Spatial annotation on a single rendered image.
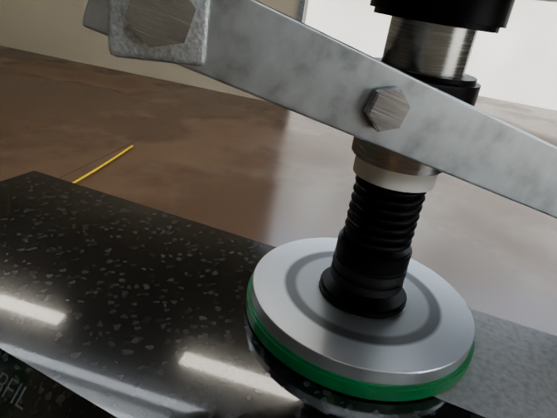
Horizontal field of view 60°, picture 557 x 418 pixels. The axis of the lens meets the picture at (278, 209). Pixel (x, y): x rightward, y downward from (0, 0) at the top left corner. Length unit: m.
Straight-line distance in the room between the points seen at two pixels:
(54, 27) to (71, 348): 6.06
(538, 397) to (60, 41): 6.18
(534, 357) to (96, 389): 0.39
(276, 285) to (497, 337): 0.23
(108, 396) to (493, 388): 0.31
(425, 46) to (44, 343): 0.37
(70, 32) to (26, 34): 0.60
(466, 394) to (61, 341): 0.33
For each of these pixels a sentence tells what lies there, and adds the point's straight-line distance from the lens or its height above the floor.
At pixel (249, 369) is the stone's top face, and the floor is 0.87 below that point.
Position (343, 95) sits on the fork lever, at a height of 1.09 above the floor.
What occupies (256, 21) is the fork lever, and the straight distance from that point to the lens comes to 0.29.
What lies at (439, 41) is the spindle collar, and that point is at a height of 1.13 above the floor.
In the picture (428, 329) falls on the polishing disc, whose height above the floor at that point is 0.90.
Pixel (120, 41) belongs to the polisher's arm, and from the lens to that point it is 0.27.
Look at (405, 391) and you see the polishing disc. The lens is 0.41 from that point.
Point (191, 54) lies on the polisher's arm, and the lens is 0.27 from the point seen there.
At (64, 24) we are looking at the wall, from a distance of 6.32.
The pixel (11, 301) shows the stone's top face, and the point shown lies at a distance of 0.48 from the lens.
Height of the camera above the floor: 1.15
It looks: 25 degrees down
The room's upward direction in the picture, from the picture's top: 9 degrees clockwise
